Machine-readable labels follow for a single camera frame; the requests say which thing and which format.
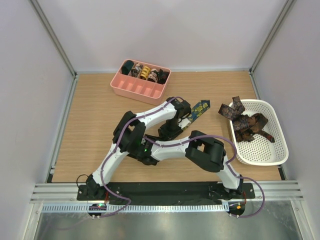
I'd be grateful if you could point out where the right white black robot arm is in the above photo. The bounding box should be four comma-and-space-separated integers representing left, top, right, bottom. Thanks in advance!
128, 130, 244, 198

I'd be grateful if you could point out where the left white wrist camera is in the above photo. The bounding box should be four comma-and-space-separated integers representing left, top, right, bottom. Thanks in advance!
178, 118, 192, 130

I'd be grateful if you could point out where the pink divided organizer box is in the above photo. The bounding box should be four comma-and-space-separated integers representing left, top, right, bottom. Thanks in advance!
110, 59, 172, 105

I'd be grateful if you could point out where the rolled dark green tie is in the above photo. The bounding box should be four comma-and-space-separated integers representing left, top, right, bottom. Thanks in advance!
121, 60, 134, 75

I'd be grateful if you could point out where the white perforated plastic basket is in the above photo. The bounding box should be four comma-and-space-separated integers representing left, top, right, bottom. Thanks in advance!
229, 99, 289, 166

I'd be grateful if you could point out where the rolled yellow tie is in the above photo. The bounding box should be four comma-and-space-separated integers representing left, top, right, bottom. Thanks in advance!
139, 66, 151, 80

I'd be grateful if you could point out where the rolled black patterned tie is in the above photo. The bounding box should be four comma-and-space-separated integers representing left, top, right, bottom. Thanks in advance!
157, 69, 170, 85

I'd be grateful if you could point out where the rolled brown patterned tie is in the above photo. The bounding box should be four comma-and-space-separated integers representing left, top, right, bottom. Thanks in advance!
130, 63, 143, 78

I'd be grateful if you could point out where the brown patterned tie pile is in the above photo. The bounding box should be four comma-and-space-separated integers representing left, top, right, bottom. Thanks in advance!
218, 96, 275, 143

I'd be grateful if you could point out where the rolled tan floral tie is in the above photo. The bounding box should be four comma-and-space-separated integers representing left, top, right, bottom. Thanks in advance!
146, 68, 159, 83

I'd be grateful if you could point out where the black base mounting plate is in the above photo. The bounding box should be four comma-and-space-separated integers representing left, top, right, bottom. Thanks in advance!
76, 180, 256, 206

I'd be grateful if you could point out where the aluminium frame rail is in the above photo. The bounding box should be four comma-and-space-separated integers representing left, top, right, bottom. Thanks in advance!
30, 180, 304, 203

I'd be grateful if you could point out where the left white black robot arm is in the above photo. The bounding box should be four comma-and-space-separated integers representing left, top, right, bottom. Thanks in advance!
81, 97, 192, 200

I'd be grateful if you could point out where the white slotted cable duct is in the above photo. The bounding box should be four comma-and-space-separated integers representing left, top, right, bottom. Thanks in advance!
41, 202, 229, 214

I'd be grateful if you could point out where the blue yellow floral tie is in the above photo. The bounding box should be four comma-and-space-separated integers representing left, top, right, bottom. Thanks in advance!
182, 100, 211, 124

